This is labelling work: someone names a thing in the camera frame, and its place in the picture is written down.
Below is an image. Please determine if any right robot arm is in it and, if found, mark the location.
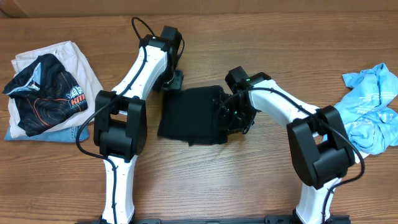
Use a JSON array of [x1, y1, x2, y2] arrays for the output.
[[215, 67, 355, 223]]

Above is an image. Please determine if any beige folded garment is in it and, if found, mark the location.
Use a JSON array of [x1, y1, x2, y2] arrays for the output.
[[11, 40, 103, 133]]

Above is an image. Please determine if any light blue t-shirt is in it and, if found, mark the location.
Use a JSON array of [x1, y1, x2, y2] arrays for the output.
[[335, 63, 397, 155]]

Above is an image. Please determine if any black t-shirt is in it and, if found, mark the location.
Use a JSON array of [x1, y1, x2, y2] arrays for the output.
[[157, 85, 228, 146]]

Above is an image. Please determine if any black orange printed jersey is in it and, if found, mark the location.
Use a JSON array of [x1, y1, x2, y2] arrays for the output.
[[2, 54, 88, 137]]

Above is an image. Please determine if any grey blue folded cloth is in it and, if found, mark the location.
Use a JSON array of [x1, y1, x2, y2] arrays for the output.
[[4, 125, 80, 143]]

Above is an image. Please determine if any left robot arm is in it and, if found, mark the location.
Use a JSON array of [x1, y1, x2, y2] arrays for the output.
[[94, 26, 185, 223]]

